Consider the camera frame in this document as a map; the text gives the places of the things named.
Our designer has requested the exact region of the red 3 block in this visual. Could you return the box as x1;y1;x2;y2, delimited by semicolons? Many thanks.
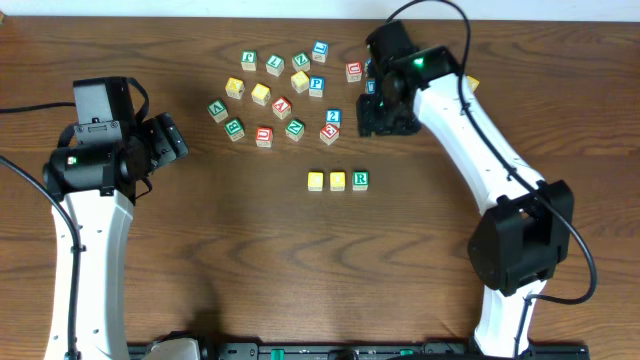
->
319;123;340;146

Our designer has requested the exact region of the red u block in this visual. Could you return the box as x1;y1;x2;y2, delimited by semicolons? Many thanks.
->
345;62;363;82
255;127;273;148

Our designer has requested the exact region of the green A block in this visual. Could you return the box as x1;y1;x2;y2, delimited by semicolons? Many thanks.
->
207;99;229;123

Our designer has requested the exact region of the green L block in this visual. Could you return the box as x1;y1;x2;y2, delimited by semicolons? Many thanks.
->
266;54;285;77

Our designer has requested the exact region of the blue D block centre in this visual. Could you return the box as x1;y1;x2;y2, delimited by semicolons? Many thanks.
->
364;58;372;77

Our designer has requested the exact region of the green B block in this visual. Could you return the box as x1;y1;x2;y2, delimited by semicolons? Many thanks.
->
224;118;245;142

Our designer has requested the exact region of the green N block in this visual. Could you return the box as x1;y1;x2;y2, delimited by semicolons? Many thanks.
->
285;118;305;142

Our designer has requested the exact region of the yellow block left middle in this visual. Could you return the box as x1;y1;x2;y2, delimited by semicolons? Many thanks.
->
251;83;271;106

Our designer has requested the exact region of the red A block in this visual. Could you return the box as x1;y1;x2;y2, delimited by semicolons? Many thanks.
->
272;97;292;120

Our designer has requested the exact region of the yellow S block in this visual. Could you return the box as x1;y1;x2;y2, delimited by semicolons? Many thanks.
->
291;71;310;93

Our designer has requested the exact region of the yellow C block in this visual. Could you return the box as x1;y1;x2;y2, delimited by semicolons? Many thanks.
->
307;171;324;192

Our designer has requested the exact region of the blue 2 block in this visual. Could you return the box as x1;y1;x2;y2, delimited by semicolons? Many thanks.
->
325;109;342;128

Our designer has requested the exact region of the blue J block top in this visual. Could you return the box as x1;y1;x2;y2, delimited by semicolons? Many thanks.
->
312;41;329;63

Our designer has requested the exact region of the yellow O block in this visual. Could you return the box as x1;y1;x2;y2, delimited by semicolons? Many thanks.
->
329;171;346;191

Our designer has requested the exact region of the green Z block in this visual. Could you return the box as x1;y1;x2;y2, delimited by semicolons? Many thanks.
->
292;52;311;72

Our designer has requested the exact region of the yellow X block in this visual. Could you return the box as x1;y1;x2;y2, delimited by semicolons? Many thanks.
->
225;77;245;100

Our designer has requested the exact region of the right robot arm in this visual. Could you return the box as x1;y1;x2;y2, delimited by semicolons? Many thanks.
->
357;45;574;358

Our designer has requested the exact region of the green R block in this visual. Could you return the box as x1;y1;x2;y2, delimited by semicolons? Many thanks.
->
352;171;369;191

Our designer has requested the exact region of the red U block top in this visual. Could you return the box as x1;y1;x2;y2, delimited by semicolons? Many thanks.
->
345;62;363;82

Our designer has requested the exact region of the blue T block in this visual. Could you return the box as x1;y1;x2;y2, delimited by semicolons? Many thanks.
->
365;80;376;94

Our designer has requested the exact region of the yellow K block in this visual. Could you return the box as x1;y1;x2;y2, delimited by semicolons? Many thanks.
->
467;76;480;92

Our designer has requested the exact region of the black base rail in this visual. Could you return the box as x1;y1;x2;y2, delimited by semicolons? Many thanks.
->
128;340;591;360

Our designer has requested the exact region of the red U block bottom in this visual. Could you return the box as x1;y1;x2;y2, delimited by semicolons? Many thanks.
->
255;127;273;148

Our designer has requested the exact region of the blue P block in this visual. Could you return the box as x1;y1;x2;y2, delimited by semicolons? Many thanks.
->
309;76;325;98

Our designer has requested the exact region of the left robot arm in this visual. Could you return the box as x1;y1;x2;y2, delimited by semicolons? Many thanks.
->
43;113;188;359

